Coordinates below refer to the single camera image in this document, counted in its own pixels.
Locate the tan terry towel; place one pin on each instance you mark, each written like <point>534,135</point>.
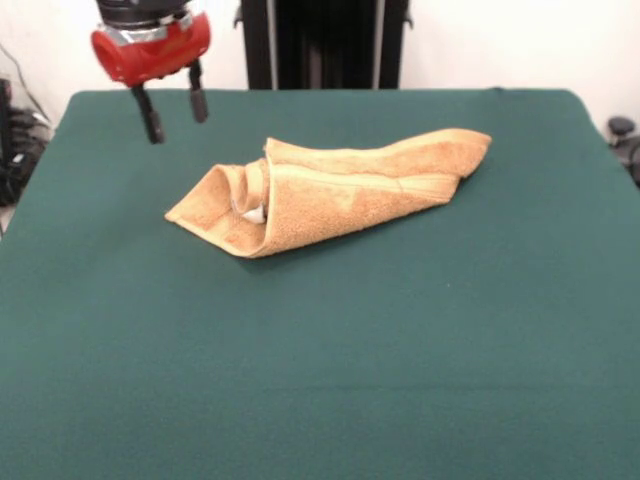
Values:
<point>325,200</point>

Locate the dark green table cloth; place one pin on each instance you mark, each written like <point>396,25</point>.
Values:
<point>300,350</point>

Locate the grey pedestal foot with caster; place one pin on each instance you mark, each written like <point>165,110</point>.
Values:
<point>620,126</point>

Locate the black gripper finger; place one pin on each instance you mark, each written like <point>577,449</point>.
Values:
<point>150,117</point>
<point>198,97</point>

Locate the black stand behind table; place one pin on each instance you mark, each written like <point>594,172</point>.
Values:
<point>325,45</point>

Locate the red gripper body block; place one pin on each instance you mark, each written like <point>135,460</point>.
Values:
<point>150,52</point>

